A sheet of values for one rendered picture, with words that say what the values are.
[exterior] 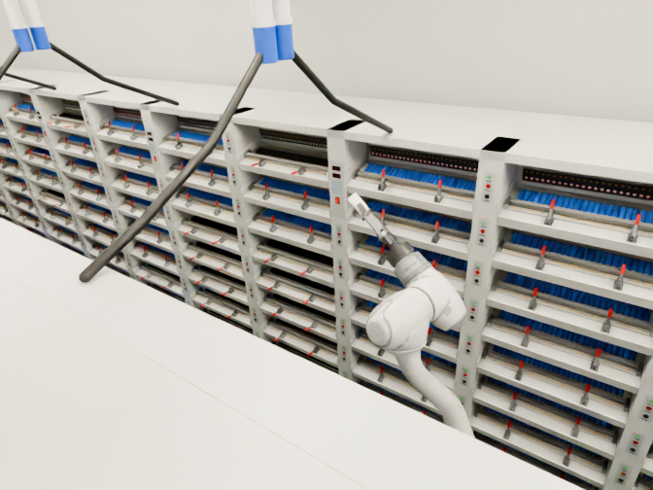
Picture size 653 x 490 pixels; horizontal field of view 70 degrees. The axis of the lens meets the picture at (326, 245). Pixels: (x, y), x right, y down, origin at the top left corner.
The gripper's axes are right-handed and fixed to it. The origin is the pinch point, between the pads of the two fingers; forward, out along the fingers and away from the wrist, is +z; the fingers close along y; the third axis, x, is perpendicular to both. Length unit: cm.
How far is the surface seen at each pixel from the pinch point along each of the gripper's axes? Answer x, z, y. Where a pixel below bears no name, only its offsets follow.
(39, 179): 197, 278, -205
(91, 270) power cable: 55, 14, 40
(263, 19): -11, 49, 23
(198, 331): 39, -15, 47
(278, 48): -10.0, 46.7, 13.6
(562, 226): -54, -37, -55
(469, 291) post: -17, -34, -86
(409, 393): 38, -55, -144
